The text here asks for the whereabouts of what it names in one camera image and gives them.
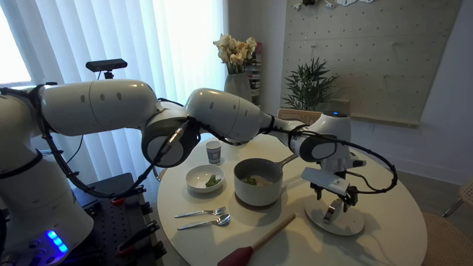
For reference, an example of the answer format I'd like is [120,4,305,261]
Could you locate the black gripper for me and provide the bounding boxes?
[333,183,360,214]

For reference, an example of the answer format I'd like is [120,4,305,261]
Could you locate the white round pot lid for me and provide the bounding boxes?
[302,195,366,239]

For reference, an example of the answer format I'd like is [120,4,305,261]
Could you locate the wooden spatula red head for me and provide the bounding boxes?
[215,211,296,266]

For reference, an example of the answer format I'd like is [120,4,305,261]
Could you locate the round cork trivet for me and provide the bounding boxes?
[234,196,283,211]

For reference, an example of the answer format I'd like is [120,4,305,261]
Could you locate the rice and greens filling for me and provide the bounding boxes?
[239,172,274,189]

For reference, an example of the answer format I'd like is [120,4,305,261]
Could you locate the wooden pegboard shelf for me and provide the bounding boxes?
[327,97,421,128]

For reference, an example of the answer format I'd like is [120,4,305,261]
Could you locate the wicker back chair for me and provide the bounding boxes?
[276,107,324,125]

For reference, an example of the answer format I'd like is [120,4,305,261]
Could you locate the green potted plant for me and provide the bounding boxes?
[282,56,339,112]

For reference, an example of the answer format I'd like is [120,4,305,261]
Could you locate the green broccoli piece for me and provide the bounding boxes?
[203,172,222,189]

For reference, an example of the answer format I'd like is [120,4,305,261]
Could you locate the blue white paper cup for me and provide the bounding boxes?
[203,138,222,165]

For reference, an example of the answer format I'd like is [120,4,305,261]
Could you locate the silver spoon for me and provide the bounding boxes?
[175,212,233,231]

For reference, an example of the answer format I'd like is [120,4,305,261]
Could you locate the silver fork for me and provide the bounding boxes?
[172,205,227,220]

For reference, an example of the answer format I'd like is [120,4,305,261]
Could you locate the white ceramic bowl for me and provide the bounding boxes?
[186,163,225,195]

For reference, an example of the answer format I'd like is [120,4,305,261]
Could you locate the narrow shelf with items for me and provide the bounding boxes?
[248,41,264,107]

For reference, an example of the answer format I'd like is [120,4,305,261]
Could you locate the cream flower bouquet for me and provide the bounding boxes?
[212,33,259,75]

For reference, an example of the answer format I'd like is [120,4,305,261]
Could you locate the black clamp orange grip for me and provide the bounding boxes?
[109,184,147,206]
[115,218,162,255]

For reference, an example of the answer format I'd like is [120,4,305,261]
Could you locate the black perforated robot cart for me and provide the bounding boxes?
[61,171,169,266]

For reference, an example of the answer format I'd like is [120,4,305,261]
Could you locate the white sheer curtain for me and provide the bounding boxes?
[0,0,228,183]

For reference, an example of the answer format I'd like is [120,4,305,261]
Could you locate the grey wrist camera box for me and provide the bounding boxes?
[299,165,351,199]

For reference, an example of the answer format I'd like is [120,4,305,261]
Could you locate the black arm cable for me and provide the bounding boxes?
[27,82,400,199]

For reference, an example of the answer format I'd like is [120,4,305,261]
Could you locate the white pot with handle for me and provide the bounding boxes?
[231,153,299,208]

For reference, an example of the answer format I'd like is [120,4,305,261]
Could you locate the beige wall pegboard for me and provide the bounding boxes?
[279,0,465,127]

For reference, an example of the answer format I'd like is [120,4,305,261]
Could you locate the black external camera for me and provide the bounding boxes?
[84,57,128,81]

